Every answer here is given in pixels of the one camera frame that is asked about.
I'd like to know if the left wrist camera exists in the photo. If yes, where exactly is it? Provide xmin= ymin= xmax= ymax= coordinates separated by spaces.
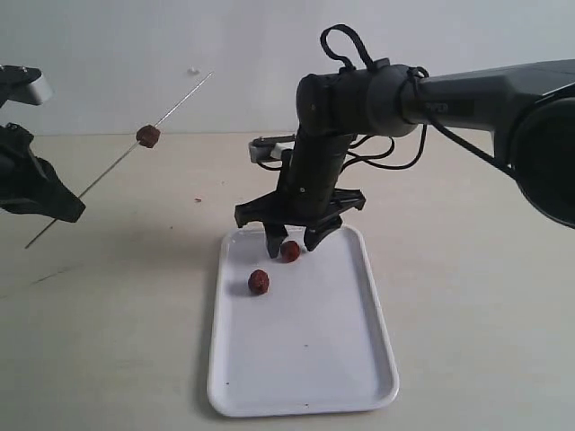
xmin=0 ymin=65 xmax=53 ymax=107

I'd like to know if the red ball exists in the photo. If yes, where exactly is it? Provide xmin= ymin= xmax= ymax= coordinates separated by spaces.
xmin=248 ymin=269 xmax=270 ymax=295
xmin=136 ymin=125 xmax=161 ymax=148
xmin=280 ymin=241 xmax=301 ymax=263

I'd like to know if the thin metal skewer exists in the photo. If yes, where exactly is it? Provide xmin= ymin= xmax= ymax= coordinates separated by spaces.
xmin=24 ymin=71 xmax=215 ymax=250

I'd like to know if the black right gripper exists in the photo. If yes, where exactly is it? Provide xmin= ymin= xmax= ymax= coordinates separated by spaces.
xmin=234 ymin=129 xmax=366 ymax=259

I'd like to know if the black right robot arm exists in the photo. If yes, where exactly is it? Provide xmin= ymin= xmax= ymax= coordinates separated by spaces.
xmin=234 ymin=60 xmax=574 ymax=257

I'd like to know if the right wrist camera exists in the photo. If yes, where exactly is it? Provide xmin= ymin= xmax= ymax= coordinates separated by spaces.
xmin=248 ymin=134 xmax=296 ymax=172

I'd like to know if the white rectangular plastic tray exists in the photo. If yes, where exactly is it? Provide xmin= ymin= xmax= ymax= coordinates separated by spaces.
xmin=207 ymin=225 xmax=400 ymax=418

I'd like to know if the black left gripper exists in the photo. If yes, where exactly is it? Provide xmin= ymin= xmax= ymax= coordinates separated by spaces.
xmin=1 ymin=123 xmax=85 ymax=223

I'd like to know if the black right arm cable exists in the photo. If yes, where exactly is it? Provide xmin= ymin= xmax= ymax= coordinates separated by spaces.
xmin=320 ymin=25 xmax=430 ymax=172

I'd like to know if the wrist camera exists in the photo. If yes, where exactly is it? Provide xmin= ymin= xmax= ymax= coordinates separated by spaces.
xmin=248 ymin=134 xmax=296 ymax=172
xmin=0 ymin=65 xmax=53 ymax=107

